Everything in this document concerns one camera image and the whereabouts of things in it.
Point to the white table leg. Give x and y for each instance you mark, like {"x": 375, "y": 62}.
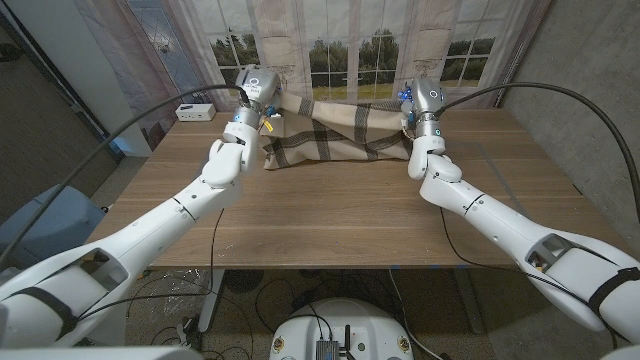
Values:
{"x": 211, "y": 305}

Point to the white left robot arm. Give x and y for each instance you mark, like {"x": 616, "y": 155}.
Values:
{"x": 150, "y": 235}

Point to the white power strip box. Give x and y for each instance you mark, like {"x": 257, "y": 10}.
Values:
{"x": 195, "y": 112}

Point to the clear crumpled plastic sheet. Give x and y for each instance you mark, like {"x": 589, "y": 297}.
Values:
{"x": 175, "y": 292}

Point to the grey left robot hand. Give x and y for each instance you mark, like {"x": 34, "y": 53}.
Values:
{"x": 260, "y": 85}

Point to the small grey electronics box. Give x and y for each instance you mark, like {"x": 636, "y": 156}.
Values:
{"x": 327, "y": 351}

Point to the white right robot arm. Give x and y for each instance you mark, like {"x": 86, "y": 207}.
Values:
{"x": 500, "y": 220}

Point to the grey table leg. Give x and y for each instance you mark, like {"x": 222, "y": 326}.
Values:
{"x": 470, "y": 305}

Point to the white robot torso base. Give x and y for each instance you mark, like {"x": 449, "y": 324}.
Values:
{"x": 370, "y": 325}

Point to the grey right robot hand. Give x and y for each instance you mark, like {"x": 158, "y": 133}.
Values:
{"x": 427, "y": 95}

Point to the printed window backdrop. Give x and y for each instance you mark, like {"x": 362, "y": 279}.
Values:
{"x": 350, "y": 30}

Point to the round black floor fan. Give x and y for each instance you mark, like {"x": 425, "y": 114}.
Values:
{"x": 243, "y": 281}

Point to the cream black plaid scarf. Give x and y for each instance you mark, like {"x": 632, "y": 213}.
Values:
{"x": 340, "y": 135}

